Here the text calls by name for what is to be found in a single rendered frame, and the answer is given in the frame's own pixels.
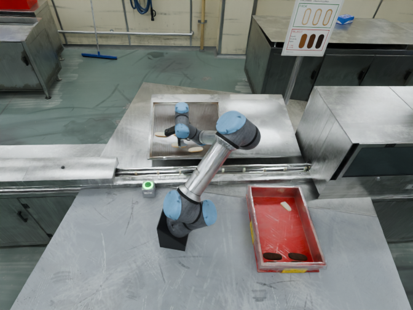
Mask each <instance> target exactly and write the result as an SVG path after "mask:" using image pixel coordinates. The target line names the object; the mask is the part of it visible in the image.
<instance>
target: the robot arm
mask: <svg viewBox="0 0 413 310"><path fill-rule="evenodd" d="M216 124H217V125H216V129H217V131H211V130H199V129H198V128H196V127H194V126H193V125H191V123H190V122H189V107H188V105H187V103H185V102H179V103H177V104H176V105H175V126H173V127H170V128H167V129H165V133H164V135H165V136H166V137H168V136H170V135H173V134H175V135H176V136H177V139H178V146H179V148H181V147H182V146H187V143H185V142H184V140H187V141H191V140H192V141H193V142H195V143H196V144H198V145H200V146H204V145H206V144H208V145H212V146H211V147H210V148H209V150H208V151H207V153H206V155H204V157H203V159H202V160H201V161H200V163H199V164H198V166H197V167H196V169H195V170H194V171H193V173H192V175H191V176H190V177H189V179H188V180H187V181H186V183H185V185H180V186H179V187H178V189H177V190H171V191H169V192H168V193H167V195H166V196H165V199H164V201H163V211H164V214H165V215H166V216H167V226H168V229H169V231H170V232H171V233H172V235H174V236H175V237H184V236H186V235H188V234H189V233H190V232H191V231H192V230H195V229H199V228H203V227H206V226H210V225H212V224H214V223H215V221H216V219H217V211H216V207H215V205H214V203H213V202H212V201H211V200H209V199H207V200H204V201H201V198H200V196H201V194H202V193H203V192H204V190H205V188H206V187H207V186H208V184H209V183H210V181H211V180H212V179H213V177H214V176H215V175H216V173H217V172H218V170H219V169H220V167H221V166H222V165H223V163H224V162H225V160H226V159H227V157H228V156H229V154H230V153H231V152H232V151H235V150H238V149H241V150H251V149H254V148H255V147H257V145H258V144H259V142H260V140H261V133H260V130H259V129H258V127H256V126H255V125H254V124H253V123H252V122H251V121H249V120H248V119H247V118H246V117H245V116H244V115H243V114H241V113H240V112H238V111H235V110H232V111H229V112H226V113H224V114H223V115H222V116H221V117H220V118H219V119H218V121H217V123H216ZM188 139H189V140H188Z"/></svg>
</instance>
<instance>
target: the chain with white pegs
mask: <svg viewBox="0 0 413 310"><path fill-rule="evenodd" d="M285 170H287V168H286V167H285V168H284V170H266V167H265V168H264V170H257V171H255V170H253V171H252V170H251V171H245V168H243V171H227V172H261V171H285ZM297 170H308V169H307V167H304V169H297ZM222 172H225V171H224V169H222ZM179 173H183V172H181V170H179ZM184 173H193V172H184ZM147 174H171V173H159V170H157V173H141V174H139V173H137V171H135V174H115V175H147Z"/></svg>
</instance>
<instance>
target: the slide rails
mask: <svg viewBox="0 0 413 310"><path fill-rule="evenodd" d="M285 167H286V168H287V169H304V167H307V168H309V167H308V166H281V167H266V170H269V169H284V168H285ZM243 168H245V170H264V168H265V167H233V168H220V169H219V170H218V171H222V169H224V170H243ZM179 170H181V171H182V172H193V171H194V170H195V169H160V170H159V172H179ZM135 171H137V173H152V172H157V170H116V172H115V173H134V172H135ZM269 172H309V170H285V171H261V172H217V173H216V174H224V173H269ZM157 175H192V174H191V173H171V174H147V175H115V177H134V176H157Z"/></svg>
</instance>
